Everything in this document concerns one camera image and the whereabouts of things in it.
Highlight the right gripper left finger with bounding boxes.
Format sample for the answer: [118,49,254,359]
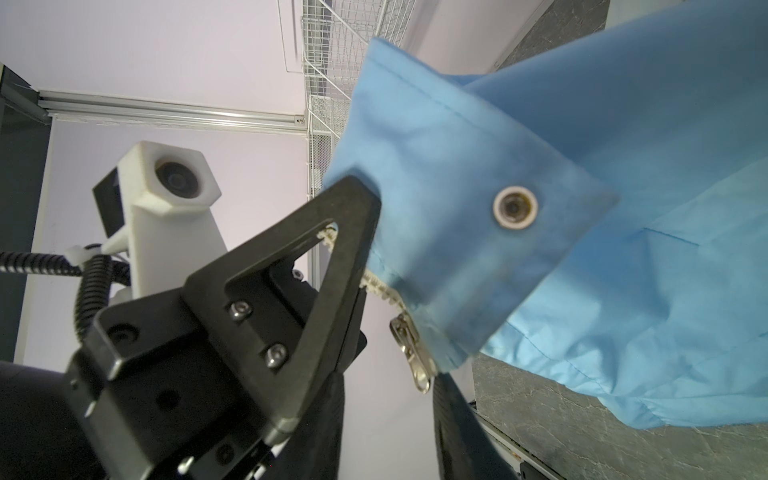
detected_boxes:
[263,373,345,480]

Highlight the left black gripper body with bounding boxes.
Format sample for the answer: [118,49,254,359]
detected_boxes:
[1,288,295,479]

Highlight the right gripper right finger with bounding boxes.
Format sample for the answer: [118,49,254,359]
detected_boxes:
[432,374,518,480]

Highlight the white wire wall shelf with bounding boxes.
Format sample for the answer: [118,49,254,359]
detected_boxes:
[277,0,417,198]

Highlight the light blue zip jacket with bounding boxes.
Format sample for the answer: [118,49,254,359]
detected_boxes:
[324,1,767,429]

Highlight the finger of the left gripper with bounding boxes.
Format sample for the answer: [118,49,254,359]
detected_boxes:
[182,176,381,444]

